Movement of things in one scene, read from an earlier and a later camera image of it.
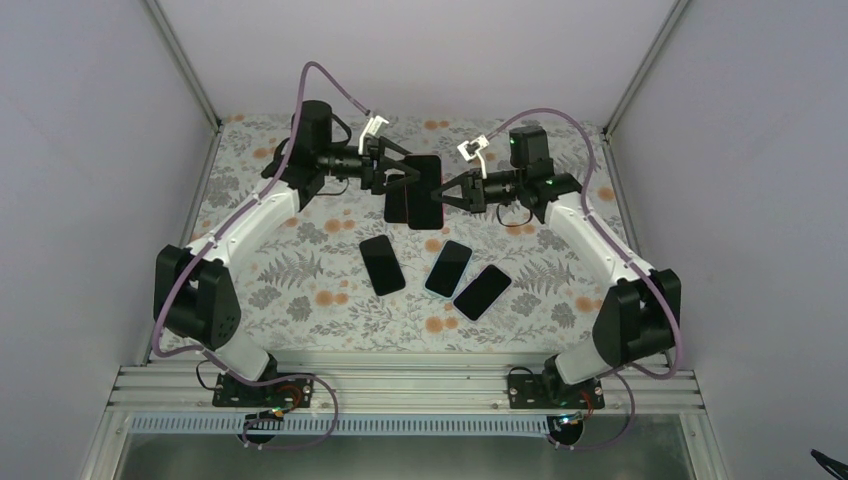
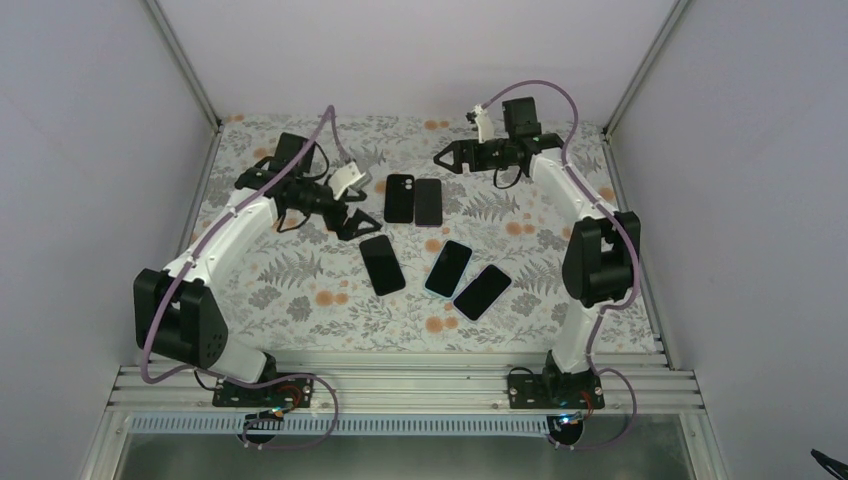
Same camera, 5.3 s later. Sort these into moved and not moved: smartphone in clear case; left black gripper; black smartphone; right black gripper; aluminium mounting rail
Moved: right black gripper; left black gripper
Not moved: aluminium mounting rail; smartphone in clear case; black smartphone
